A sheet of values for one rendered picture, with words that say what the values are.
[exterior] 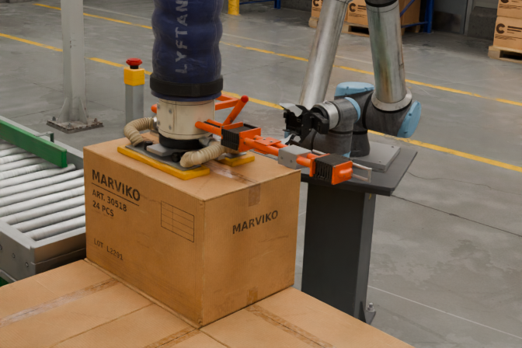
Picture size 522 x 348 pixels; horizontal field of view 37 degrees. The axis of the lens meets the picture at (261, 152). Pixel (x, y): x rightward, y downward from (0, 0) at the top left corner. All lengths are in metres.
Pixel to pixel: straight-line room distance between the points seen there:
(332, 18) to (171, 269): 0.99
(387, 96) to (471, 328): 1.19
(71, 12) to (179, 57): 3.65
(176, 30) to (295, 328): 0.94
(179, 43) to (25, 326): 0.93
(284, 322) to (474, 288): 1.71
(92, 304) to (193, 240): 0.41
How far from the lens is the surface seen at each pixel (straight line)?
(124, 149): 2.52
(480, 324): 3.64
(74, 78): 6.03
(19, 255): 2.82
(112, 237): 2.59
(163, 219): 2.33
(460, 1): 11.29
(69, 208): 3.23
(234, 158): 2.44
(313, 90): 2.66
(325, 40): 2.67
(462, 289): 3.91
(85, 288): 2.57
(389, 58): 2.80
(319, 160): 2.04
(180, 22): 2.31
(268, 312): 2.43
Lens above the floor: 1.75
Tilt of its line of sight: 18 degrees down
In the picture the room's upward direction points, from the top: 3 degrees clockwise
